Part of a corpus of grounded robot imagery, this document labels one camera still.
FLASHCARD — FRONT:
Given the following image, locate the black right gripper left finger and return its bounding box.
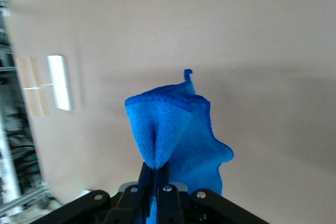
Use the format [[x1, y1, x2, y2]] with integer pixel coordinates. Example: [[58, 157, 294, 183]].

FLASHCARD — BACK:
[[31, 162, 153, 224]]

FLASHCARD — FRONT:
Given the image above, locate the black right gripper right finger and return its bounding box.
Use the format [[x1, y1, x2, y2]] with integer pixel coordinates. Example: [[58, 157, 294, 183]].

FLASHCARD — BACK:
[[156, 162, 270, 224]]

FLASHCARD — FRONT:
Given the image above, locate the blue microfibre towel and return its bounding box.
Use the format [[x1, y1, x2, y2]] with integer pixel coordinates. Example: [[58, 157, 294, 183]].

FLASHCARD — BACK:
[[124, 69, 234, 224]]

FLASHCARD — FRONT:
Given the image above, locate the white rack with wooden bars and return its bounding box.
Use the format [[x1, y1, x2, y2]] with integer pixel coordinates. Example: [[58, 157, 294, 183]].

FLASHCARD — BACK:
[[15, 55, 74, 117]]

